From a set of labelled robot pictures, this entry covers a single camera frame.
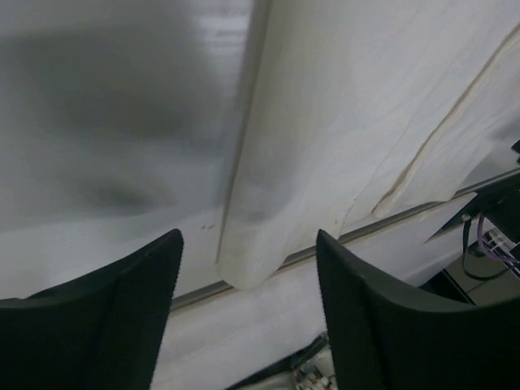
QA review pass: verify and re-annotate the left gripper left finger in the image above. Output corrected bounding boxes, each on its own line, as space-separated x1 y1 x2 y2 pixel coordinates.
1 229 184 389

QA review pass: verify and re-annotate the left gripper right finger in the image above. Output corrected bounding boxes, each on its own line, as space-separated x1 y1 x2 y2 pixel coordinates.
316 231 519 389

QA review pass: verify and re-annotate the white t shirt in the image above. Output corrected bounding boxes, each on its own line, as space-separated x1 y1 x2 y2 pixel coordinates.
217 1 519 289

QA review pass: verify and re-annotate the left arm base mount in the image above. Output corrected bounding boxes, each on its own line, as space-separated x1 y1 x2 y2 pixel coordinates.
422 141 519 305

